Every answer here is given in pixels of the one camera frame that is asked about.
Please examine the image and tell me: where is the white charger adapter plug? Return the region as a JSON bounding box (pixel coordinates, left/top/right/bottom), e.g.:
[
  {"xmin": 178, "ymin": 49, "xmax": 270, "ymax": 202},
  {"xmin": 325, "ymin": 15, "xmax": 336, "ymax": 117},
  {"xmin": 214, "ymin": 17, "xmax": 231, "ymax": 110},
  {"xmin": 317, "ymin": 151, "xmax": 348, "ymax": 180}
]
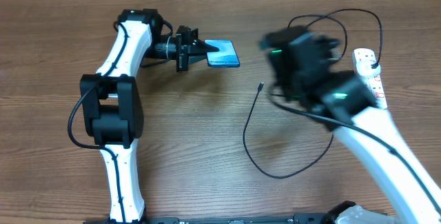
[{"xmin": 354, "ymin": 61, "xmax": 381, "ymax": 79}]

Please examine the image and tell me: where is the blue smartphone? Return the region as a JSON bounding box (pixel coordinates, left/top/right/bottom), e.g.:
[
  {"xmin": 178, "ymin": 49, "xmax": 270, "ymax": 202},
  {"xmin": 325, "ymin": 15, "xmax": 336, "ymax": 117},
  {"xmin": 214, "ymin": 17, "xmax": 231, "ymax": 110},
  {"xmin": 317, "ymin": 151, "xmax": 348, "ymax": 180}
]
[{"xmin": 205, "ymin": 39, "xmax": 240, "ymax": 68}]

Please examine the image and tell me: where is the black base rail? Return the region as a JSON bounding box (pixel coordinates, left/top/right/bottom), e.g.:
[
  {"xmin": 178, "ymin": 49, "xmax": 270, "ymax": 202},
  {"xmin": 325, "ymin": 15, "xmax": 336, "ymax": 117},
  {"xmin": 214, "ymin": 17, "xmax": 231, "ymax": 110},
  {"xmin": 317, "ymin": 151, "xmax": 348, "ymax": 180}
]
[{"xmin": 82, "ymin": 212, "xmax": 334, "ymax": 224}]

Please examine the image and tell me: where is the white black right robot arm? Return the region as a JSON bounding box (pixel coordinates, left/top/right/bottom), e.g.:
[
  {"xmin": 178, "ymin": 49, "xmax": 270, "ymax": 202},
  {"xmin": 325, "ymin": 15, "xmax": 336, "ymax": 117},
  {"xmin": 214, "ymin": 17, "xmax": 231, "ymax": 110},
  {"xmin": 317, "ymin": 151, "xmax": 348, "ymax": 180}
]
[{"xmin": 259, "ymin": 26, "xmax": 440, "ymax": 223}]

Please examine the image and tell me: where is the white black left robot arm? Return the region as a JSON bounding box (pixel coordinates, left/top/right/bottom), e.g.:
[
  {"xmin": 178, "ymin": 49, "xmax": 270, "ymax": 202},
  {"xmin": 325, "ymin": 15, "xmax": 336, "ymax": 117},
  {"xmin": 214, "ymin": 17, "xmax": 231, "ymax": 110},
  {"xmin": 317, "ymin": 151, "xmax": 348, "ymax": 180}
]
[{"xmin": 76, "ymin": 9, "xmax": 219, "ymax": 223}]

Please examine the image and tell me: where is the white power strip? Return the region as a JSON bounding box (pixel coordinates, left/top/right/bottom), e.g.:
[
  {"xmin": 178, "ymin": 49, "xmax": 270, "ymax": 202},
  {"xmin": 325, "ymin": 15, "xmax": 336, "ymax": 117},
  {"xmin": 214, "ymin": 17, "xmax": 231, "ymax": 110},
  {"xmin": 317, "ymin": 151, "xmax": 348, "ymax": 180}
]
[{"xmin": 351, "ymin": 48, "xmax": 388, "ymax": 109}]

